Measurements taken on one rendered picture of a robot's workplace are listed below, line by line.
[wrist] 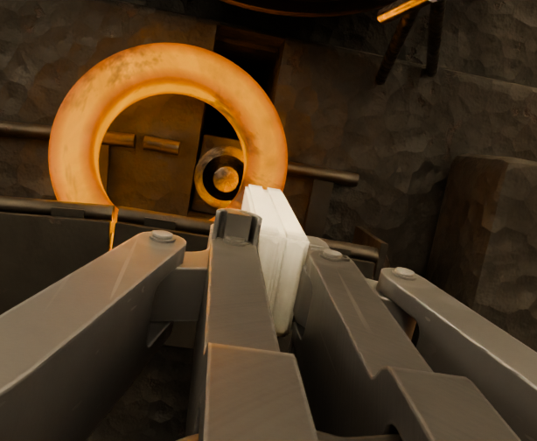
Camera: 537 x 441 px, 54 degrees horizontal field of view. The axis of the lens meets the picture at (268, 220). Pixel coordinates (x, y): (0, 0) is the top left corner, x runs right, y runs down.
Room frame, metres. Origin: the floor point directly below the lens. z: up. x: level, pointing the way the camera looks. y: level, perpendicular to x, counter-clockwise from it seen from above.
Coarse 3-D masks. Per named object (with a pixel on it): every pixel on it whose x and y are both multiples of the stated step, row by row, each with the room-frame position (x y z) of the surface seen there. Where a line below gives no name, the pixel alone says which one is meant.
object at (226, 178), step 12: (228, 156) 0.50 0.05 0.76; (216, 168) 0.49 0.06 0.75; (228, 168) 0.49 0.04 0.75; (240, 168) 0.49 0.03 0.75; (204, 180) 0.50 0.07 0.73; (216, 180) 0.48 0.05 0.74; (228, 180) 0.49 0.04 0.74; (240, 180) 0.49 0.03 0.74; (216, 192) 0.49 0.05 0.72; (228, 192) 0.49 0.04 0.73
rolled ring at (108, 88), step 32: (96, 64) 0.42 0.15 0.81; (128, 64) 0.42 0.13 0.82; (160, 64) 0.43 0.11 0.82; (192, 64) 0.43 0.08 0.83; (224, 64) 0.44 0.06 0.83; (96, 96) 0.41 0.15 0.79; (128, 96) 0.43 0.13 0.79; (192, 96) 0.45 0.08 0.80; (224, 96) 0.43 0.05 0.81; (256, 96) 0.43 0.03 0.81; (64, 128) 0.40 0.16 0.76; (96, 128) 0.41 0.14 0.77; (256, 128) 0.43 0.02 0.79; (64, 160) 0.39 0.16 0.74; (96, 160) 0.42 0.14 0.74; (256, 160) 0.42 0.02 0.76; (64, 192) 0.39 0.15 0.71; (96, 192) 0.39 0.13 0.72
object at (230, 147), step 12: (204, 144) 0.50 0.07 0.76; (216, 144) 0.51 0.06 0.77; (228, 144) 0.51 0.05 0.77; (240, 144) 0.51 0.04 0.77; (204, 156) 0.50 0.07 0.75; (216, 156) 0.50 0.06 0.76; (240, 156) 0.51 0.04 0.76; (204, 168) 0.50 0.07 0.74; (204, 192) 0.50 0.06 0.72; (192, 204) 0.50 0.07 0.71; (204, 204) 0.50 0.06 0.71; (216, 204) 0.50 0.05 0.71; (228, 204) 0.51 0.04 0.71
